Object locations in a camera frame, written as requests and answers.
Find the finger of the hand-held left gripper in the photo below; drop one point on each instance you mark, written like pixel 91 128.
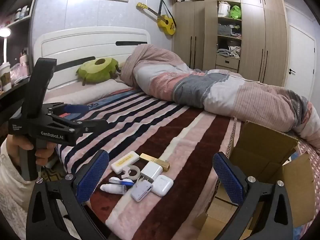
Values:
pixel 92 125
pixel 75 108

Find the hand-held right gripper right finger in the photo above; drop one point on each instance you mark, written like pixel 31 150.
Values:
pixel 228 177

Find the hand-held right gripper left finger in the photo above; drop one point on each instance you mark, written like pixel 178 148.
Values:
pixel 93 177

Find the small white bottle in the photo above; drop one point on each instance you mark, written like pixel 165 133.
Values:
pixel 112 188

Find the cream rectangular power bank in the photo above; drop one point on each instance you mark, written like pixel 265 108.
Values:
pixel 123 162

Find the white blue small tube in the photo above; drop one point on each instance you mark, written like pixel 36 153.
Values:
pixel 128 182

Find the brown cardboard box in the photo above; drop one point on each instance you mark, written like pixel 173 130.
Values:
pixel 262 152

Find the clear tape roll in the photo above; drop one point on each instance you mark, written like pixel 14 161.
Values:
pixel 138 173

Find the white card reader hub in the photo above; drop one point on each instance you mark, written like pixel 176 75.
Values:
pixel 141 192

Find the white charger adapter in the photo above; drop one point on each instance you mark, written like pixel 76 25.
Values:
pixel 152 171

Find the gold rectangular case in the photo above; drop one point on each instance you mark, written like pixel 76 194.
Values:
pixel 156 162

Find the white earbuds case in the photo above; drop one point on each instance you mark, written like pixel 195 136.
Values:
pixel 162 185

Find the person's left hand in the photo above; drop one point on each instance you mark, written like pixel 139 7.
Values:
pixel 25 145

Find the pink bed pillow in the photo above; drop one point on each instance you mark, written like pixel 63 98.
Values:
pixel 82 92

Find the green plush pillow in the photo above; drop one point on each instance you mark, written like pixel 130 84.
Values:
pixel 97 71

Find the paper coffee cup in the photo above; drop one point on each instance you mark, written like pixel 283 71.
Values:
pixel 5 76

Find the white bed headboard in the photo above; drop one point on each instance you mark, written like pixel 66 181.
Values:
pixel 87 42

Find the pink bottle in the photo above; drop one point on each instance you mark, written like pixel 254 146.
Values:
pixel 24 58

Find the striped blanket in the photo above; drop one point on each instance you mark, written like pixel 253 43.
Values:
pixel 162 130

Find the pink and grey quilt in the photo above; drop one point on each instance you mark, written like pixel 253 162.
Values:
pixel 200 87

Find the white desk lamp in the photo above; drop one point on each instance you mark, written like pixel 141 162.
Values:
pixel 4 32

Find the yellow guitar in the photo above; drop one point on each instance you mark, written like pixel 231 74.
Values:
pixel 166 23

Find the pile of folded clothes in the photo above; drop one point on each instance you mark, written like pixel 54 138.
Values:
pixel 228 51

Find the wooden wardrobe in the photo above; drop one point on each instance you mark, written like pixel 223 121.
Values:
pixel 252 42

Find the white door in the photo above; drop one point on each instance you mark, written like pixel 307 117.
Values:
pixel 301 60

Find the grey storage bag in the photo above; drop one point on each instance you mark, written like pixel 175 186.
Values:
pixel 224 30

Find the green bag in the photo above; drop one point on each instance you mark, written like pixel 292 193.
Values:
pixel 235 12

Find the white bag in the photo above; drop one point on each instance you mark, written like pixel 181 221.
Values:
pixel 223 9

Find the wall shelf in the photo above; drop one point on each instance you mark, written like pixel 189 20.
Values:
pixel 23 22

